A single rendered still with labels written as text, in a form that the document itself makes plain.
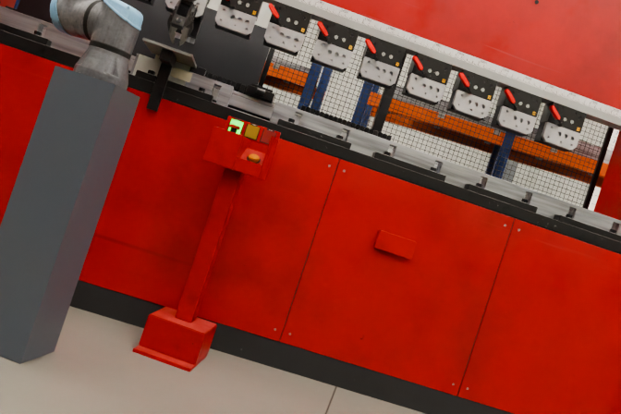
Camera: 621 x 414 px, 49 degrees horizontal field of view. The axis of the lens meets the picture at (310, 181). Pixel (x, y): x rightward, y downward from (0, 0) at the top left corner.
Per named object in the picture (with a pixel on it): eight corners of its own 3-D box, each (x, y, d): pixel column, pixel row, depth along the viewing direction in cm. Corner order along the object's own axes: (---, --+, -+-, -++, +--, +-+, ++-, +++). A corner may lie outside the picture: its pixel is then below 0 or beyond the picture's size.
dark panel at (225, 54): (6, 39, 309) (38, -54, 310) (7, 39, 311) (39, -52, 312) (245, 120, 321) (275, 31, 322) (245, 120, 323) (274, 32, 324)
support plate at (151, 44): (142, 40, 239) (143, 37, 239) (152, 53, 265) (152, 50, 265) (191, 57, 241) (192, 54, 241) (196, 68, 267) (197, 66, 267)
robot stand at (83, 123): (19, 364, 179) (115, 84, 181) (-40, 340, 182) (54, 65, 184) (54, 351, 197) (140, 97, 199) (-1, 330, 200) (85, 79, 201)
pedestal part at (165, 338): (131, 351, 221) (143, 316, 222) (154, 337, 246) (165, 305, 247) (189, 372, 220) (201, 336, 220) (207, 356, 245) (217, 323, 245)
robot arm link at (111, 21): (115, 46, 184) (132, -1, 184) (76, 35, 188) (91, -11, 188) (140, 59, 195) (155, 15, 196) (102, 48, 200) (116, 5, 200)
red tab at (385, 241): (374, 247, 260) (380, 229, 260) (373, 247, 262) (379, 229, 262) (410, 259, 262) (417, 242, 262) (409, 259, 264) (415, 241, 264)
